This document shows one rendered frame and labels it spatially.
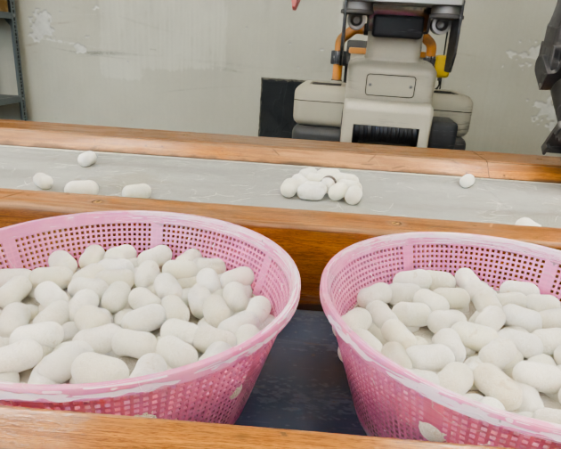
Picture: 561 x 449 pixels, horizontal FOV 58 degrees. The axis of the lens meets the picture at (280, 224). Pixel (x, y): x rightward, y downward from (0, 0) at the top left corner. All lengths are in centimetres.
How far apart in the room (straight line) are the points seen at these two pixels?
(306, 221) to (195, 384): 25
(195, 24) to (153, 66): 32
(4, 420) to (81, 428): 3
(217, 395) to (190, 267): 16
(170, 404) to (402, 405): 13
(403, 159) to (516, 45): 203
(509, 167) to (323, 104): 82
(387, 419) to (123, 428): 16
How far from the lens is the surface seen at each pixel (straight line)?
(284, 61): 277
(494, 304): 44
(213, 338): 35
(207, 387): 30
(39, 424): 26
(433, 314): 41
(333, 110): 161
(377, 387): 32
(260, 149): 85
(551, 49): 97
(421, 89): 135
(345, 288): 42
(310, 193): 64
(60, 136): 94
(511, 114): 288
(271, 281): 42
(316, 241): 49
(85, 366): 33
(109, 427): 25
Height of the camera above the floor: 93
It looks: 20 degrees down
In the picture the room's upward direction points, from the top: 4 degrees clockwise
